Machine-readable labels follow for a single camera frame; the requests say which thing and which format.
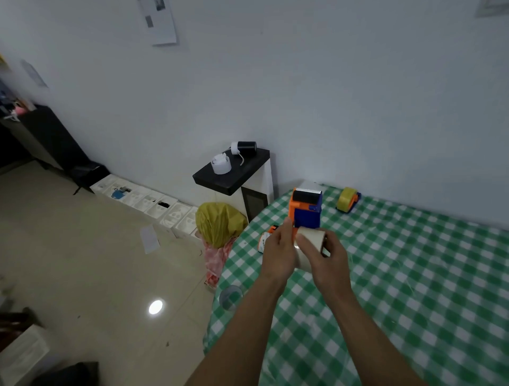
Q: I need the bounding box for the person's right hand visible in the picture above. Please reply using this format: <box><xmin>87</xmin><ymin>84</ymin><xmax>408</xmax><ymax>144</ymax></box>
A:
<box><xmin>295</xmin><ymin>230</ymin><xmax>353</xmax><ymax>303</ymax></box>

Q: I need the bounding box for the person's left hand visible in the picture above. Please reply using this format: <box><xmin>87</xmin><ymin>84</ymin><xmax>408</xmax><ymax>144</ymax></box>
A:
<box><xmin>260</xmin><ymin>216</ymin><xmax>298</xmax><ymax>287</ymax></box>

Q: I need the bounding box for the beige tape roll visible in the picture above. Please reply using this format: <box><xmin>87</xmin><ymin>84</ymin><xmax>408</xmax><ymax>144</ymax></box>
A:
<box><xmin>294</xmin><ymin>226</ymin><xmax>331</xmax><ymax>273</ymax></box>

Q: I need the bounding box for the yellow tape roll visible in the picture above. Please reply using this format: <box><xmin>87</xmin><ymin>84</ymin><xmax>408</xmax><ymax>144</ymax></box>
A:
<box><xmin>336</xmin><ymin>187</ymin><xmax>358</xmax><ymax>213</ymax></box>

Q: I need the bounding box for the person's right forearm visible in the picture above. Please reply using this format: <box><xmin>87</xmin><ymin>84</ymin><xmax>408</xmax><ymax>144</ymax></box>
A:
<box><xmin>328</xmin><ymin>288</ymin><xmax>428</xmax><ymax>386</ymax></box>

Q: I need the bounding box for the person's left forearm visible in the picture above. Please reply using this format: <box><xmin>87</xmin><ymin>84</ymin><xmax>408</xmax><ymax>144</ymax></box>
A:
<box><xmin>185</xmin><ymin>274</ymin><xmax>289</xmax><ymax>386</ymax></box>

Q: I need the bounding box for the pink plastic bag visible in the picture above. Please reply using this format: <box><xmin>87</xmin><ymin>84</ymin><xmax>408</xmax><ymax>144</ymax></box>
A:
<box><xmin>203</xmin><ymin>236</ymin><xmax>235</xmax><ymax>289</ymax></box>

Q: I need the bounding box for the yellow plastic bag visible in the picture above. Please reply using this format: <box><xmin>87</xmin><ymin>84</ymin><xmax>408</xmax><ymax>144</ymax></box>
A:
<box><xmin>195</xmin><ymin>201</ymin><xmax>248</xmax><ymax>249</ymax></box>

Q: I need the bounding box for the white foam pad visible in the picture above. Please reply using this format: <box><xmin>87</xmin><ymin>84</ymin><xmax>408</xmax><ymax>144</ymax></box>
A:
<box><xmin>297</xmin><ymin>179</ymin><xmax>329</xmax><ymax>195</ymax></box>

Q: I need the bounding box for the green checkered tablecloth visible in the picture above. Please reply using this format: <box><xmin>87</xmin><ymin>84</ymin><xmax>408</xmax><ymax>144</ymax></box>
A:
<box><xmin>203</xmin><ymin>182</ymin><xmax>509</xmax><ymax>386</ymax></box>

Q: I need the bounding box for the white cabinet with black top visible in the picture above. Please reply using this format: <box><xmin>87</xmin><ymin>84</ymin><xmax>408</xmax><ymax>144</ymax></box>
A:
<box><xmin>192</xmin><ymin>149</ymin><xmax>275</xmax><ymax>223</ymax></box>

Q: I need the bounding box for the row of white boxes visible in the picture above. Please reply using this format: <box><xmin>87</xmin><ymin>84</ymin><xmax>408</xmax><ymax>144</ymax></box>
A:
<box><xmin>89</xmin><ymin>173</ymin><xmax>204</xmax><ymax>239</ymax></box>

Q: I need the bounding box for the black label printer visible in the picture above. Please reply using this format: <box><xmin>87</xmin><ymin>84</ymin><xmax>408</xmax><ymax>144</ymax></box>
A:
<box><xmin>230</xmin><ymin>141</ymin><xmax>258</xmax><ymax>167</ymax></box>

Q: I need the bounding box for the black chair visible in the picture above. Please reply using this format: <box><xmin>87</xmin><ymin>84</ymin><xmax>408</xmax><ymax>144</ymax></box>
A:
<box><xmin>17</xmin><ymin>105</ymin><xmax>111</xmax><ymax>196</ymax></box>

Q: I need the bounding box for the white carton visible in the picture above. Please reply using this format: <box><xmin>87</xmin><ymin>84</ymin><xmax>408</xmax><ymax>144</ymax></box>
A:
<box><xmin>0</xmin><ymin>324</ymin><xmax>50</xmax><ymax>386</ymax></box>

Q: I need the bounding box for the white printed wall paper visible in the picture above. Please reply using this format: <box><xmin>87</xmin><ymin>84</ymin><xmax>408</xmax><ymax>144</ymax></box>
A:
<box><xmin>20</xmin><ymin>59</ymin><xmax>49</xmax><ymax>88</ymax></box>
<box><xmin>137</xmin><ymin>0</ymin><xmax>178</xmax><ymax>47</ymax></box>

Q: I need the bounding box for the white wall switch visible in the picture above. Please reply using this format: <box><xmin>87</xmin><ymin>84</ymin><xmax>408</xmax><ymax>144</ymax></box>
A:
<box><xmin>475</xmin><ymin>0</ymin><xmax>509</xmax><ymax>19</ymax></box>

